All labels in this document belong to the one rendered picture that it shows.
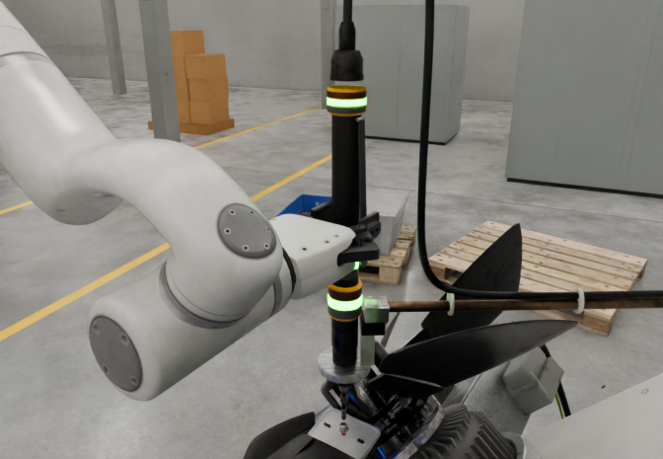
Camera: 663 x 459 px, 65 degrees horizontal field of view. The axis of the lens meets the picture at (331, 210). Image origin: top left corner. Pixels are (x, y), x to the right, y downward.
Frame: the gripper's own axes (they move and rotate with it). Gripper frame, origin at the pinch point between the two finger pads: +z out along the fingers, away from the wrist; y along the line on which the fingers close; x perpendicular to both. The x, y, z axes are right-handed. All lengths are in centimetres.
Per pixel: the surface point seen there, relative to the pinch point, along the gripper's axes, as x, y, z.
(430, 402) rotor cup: -30.2, 8.3, 10.9
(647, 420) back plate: -24.4, 34.8, 16.0
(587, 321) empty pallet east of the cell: -145, 9, 258
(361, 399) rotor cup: -28.9, 0.3, 4.4
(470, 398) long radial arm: -36.7, 10.7, 22.7
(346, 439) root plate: -32.0, 0.9, -0.6
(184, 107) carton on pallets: -114, -649, 541
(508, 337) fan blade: -9.9, 19.8, 2.0
